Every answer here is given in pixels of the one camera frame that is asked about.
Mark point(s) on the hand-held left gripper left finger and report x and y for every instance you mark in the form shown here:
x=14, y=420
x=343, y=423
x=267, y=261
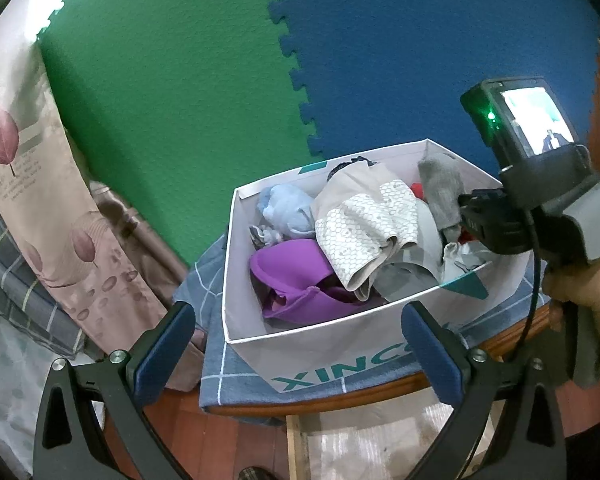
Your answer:
x=165, y=355

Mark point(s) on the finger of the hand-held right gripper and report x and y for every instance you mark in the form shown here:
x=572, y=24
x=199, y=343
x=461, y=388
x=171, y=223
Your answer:
x=495, y=225

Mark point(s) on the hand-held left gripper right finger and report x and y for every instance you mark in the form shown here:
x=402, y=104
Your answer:
x=430, y=355

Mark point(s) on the white blue underwear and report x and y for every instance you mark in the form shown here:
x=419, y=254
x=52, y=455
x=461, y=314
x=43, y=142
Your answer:
x=455, y=260

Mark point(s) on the white XINCCI shoe bag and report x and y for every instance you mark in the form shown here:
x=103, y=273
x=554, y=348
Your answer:
x=340, y=345

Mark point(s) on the beige hexagon print underwear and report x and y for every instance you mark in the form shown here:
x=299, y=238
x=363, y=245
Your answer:
x=365, y=225

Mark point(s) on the purple underwear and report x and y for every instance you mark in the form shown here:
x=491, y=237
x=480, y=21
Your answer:
x=290, y=270

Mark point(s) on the pale grey marked underwear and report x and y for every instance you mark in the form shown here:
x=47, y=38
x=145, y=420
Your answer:
x=265, y=235

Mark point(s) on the dark blue floral underwear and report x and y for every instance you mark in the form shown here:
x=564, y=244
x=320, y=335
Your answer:
x=337, y=167

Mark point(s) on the light blue underwear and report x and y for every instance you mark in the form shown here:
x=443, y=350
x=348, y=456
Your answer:
x=287, y=210

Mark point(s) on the person's right hand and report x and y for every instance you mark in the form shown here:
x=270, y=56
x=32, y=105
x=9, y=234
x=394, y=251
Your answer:
x=590, y=285

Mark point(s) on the blue plaid cloth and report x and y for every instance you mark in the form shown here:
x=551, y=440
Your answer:
x=215, y=360

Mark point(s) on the brown wooden nightstand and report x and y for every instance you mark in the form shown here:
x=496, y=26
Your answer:
x=330, y=402

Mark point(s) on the plaid slipper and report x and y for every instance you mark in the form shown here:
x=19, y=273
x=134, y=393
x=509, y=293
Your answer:
x=255, y=474

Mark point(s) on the grey plaid bedding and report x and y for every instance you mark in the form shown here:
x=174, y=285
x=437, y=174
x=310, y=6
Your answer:
x=10, y=270

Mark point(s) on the blue foam mat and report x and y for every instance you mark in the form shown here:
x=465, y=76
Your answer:
x=405, y=60

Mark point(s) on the pink leaf-print curtain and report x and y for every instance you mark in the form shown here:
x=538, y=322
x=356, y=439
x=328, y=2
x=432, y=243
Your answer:
x=55, y=185

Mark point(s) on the green foam mat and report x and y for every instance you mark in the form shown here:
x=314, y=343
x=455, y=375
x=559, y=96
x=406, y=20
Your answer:
x=180, y=85

